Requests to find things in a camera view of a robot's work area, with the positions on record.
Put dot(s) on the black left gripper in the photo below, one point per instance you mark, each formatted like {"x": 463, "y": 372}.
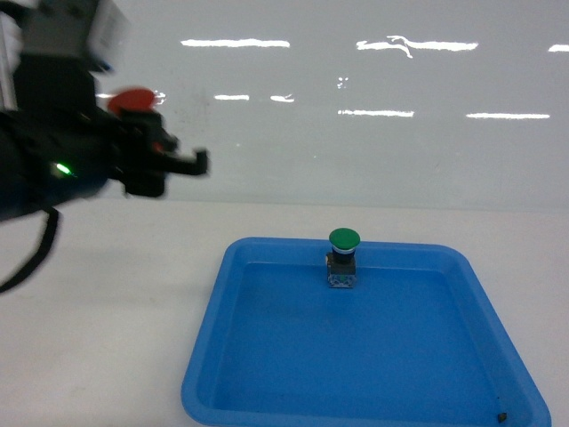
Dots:
{"x": 132, "y": 147}

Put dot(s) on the red push button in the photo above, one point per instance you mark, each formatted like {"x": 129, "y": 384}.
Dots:
{"x": 136, "y": 99}

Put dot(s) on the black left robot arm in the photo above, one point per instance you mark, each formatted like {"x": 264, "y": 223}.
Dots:
{"x": 59, "y": 145}

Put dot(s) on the green push button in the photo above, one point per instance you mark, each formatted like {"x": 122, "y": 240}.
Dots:
{"x": 341, "y": 264}

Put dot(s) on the blue plastic tray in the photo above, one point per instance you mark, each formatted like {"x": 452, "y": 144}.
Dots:
{"x": 415, "y": 342}

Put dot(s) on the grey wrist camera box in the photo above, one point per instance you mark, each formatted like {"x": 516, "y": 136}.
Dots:
{"x": 92, "y": 32}

